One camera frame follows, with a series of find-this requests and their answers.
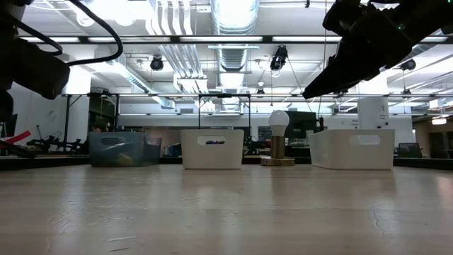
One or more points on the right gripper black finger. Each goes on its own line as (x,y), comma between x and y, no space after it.
(354,83)
(336,76)

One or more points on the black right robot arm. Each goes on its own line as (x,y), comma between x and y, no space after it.
(435,14)

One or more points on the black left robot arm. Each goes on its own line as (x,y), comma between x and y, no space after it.
(7,17)

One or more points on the black ceiling spotlight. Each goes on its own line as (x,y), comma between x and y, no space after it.
(156,63)
(279,58)
(408,64)

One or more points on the white column cabinet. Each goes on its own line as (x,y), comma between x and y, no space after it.
(373,113)

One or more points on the black monitor screen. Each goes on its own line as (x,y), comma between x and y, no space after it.
(301,124)

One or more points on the white plastic bin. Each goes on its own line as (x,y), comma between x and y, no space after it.
(354,156)
(212,156)

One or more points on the black background machinery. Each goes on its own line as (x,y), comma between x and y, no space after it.
(56,145)

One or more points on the brass lamp with white bulb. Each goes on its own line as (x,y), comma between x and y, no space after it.
(278,148)

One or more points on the dark transparent plastic bin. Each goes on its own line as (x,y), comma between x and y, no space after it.
(124,148)

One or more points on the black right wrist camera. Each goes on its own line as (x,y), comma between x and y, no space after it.
(345,16)

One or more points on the black aluminium table frame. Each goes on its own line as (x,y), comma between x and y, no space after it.
(53,161)

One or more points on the silver ventilation duct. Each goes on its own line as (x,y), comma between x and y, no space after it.
(233,35)

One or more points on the black overhead frame bar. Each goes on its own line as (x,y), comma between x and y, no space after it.
(177,39)

